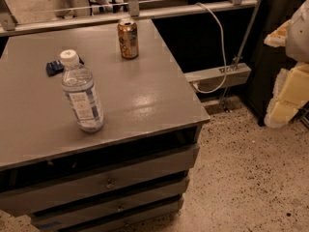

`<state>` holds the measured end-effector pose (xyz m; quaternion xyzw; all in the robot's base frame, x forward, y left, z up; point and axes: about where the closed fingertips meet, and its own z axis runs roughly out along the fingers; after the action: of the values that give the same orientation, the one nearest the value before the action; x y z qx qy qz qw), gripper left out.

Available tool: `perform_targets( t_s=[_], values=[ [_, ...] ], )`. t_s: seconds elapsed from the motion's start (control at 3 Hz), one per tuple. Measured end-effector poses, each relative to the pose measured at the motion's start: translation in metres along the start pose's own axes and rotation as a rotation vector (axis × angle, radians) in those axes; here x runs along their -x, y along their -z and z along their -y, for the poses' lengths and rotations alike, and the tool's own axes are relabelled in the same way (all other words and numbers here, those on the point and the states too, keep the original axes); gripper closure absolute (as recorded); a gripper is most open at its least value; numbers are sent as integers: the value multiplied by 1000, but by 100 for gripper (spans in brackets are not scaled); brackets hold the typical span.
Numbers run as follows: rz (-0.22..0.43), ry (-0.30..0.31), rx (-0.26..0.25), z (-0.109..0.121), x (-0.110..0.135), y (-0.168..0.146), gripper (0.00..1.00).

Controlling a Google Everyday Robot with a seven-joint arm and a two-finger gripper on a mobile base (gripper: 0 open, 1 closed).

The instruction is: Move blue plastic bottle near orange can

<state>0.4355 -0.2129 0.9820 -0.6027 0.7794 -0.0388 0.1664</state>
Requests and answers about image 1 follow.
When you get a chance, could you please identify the orange soda can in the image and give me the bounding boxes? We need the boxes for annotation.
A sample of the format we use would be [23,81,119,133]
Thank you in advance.
[117,17,139,59]

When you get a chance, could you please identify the clear plastic water bottle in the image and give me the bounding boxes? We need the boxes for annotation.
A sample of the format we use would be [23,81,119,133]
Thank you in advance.
[60,49,103,132]

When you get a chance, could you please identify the middle grey drawer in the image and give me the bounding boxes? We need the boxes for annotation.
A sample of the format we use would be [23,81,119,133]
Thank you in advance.
[31,173,189,232]

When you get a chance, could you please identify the grey drawer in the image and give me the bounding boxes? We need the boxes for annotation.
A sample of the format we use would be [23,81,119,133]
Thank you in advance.
[0,144,199,217]
[31,173,189,232]
[71,195,183,232]

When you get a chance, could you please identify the grey drawer cabinet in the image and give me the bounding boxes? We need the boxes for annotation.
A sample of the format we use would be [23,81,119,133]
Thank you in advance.
[0,20,209,232]

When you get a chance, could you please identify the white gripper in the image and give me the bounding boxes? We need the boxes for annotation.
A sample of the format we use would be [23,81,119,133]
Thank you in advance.
[264,0,309,129]

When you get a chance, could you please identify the top grey drawer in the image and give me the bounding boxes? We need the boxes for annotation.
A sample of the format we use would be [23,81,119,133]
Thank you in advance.
[0,144,199,217]

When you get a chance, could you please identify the grey metal frame rail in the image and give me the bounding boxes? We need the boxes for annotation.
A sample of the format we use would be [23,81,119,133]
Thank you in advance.
[0,0,258,37]

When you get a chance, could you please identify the person's white shoe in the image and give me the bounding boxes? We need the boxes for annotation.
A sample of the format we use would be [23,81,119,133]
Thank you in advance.
[96,0,113,13]

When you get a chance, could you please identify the bottom grey drawer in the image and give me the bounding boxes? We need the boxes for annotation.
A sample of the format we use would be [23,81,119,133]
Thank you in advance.
[71,195,183,232]

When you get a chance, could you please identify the dark blue snack bar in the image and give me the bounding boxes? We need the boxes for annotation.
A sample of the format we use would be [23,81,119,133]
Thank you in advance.
[45,56,84,76]

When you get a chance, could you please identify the white cable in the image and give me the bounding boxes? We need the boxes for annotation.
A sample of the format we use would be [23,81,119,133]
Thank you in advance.
[192,2,229,95]

